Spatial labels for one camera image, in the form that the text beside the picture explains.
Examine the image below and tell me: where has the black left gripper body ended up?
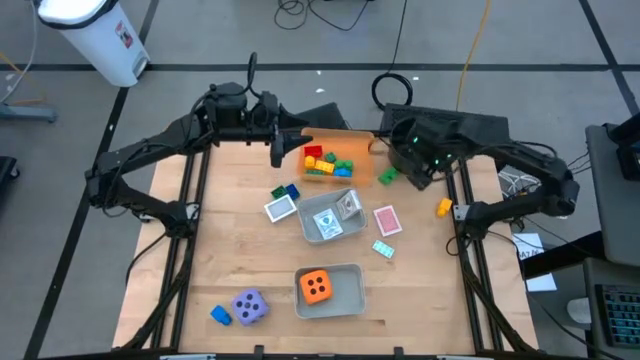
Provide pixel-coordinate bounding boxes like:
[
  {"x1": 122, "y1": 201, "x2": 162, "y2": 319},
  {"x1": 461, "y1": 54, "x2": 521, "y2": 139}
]
[{"x1": 247, "y1": 91, "x2": 282, "y2": 147}]

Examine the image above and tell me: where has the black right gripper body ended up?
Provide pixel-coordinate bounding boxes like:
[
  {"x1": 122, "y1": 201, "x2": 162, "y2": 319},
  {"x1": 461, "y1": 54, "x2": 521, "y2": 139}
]
[{"x1": 405, "y1": 166, "x2": 437, "y2": 192}]

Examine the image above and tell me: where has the teal playing card deck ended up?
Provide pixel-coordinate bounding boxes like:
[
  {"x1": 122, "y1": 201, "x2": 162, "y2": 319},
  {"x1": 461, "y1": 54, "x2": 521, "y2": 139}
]
[{"x1": 312, "y1": 207, "x2": 345, "y2": 241}]

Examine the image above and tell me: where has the orange foam die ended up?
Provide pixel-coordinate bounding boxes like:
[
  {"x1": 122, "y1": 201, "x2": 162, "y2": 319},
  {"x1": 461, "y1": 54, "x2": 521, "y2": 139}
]
[{"x1": 298, "y1": 269, "x2": 335, "y2": 307}]

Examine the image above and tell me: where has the red playing card deck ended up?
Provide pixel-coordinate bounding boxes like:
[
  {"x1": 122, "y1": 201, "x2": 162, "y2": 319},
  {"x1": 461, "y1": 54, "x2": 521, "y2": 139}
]
[{"x1": 372, "y1": 204, "x2": 404, "y2": 238}]

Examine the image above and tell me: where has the orange plastic bin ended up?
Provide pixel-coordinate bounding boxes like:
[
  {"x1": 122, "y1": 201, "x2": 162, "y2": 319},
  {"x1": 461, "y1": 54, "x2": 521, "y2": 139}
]
[{"x1": 297, "y1": 126, "x2": 377, "y2": 188}]

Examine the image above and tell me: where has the grey-brown playing card deck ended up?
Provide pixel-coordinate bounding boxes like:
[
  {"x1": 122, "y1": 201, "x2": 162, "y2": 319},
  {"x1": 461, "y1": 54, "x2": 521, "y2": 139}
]
[{"x1": 335, "y1": 189, "x2": 363, "y2": 222}]

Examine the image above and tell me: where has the grey plastic bin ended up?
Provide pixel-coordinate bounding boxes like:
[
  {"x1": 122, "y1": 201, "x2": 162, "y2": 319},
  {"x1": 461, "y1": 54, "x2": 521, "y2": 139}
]
[
  {"x1": 293, "y1": 262, "x2": 367, "y2": 321},
  {"x1": 296, "y1": 187, "x2": 369, "y2": 247}
]

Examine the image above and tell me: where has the white paper sheet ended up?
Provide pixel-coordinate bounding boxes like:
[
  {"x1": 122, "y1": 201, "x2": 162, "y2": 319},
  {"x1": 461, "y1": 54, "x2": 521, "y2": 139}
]
[
  {"x1": 511, "y1": 231, "x2": 546, "y2": 261},
  {"x1": 524, "y1": 272, "x2": 559, "y2": 294}
]

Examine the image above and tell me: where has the purple foam die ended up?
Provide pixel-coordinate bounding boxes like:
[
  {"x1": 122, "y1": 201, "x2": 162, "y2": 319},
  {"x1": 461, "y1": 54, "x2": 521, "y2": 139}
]
[{"x1": 230, "y1": 287, "x2": 271, "y2": 328}]

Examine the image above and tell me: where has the blue rounded toy block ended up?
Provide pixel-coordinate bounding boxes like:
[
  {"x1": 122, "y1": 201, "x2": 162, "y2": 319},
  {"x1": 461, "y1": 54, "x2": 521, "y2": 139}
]
[{"x1": 209, "y1": 304, "x2": 234, "y2": 328}]

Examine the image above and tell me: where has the white trash can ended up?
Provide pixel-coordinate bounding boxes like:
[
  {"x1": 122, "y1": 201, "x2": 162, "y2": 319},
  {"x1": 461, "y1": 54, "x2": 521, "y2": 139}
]
[{"x1": 36, "y1": 0, "x2": 152, "y2": 89}]

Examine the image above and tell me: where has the grey computer mouse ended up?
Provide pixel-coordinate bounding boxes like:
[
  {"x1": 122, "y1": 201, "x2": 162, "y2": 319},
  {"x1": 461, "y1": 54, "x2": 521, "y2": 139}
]
[{"x1": 565, "y1": 296, "x2": 593, "y2": 326}]

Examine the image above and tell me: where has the grey table foot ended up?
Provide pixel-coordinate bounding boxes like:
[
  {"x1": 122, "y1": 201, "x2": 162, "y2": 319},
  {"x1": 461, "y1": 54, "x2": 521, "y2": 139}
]
[{"x1": 0, "y1": 102, "x2": 59, "y2": 125}]

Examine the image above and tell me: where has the black keyboard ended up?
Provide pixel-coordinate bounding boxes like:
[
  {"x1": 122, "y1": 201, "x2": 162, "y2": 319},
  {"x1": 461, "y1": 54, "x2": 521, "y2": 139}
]
[{"x1": 593, "y1": 283, "x2": 640, "y2": 350}]

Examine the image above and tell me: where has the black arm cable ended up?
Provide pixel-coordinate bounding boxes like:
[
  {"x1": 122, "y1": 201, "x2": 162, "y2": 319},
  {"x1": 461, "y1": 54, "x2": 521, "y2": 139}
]
[{"x1": 246, "y1": 51, "x2": 261, "y2": 99}]

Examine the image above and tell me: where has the black aluminium table frame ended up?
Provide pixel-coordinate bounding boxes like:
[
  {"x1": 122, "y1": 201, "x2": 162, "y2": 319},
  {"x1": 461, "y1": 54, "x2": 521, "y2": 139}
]
[{"x1": 122, "y1": 144, "x2": 539, "y2": 360}]

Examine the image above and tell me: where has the white cable bundle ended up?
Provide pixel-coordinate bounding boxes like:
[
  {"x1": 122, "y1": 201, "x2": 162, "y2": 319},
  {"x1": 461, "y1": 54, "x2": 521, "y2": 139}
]
[{"x1": 497, "y1": 163, "x2": 545, "y2": 197}]

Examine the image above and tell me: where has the black coiled floor cable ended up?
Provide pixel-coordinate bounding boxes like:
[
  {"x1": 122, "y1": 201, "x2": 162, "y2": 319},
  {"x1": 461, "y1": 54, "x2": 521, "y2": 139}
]
[{"x1": 370, "y1": 0, "x2": 415, "y2": 113}]

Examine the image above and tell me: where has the black tangled floor cable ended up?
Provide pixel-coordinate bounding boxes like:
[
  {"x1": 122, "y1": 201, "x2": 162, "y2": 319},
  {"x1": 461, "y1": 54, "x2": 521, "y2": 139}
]
[{"x1": 273, "y1": 0, "x2": 372, "y2": 33}]

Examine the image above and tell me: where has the yellow floor cable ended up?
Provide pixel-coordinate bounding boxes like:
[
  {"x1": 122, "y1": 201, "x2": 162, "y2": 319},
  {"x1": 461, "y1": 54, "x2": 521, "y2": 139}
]
[{"x1": 455, "y1": 0, "x2": 494, "y2": 113}]

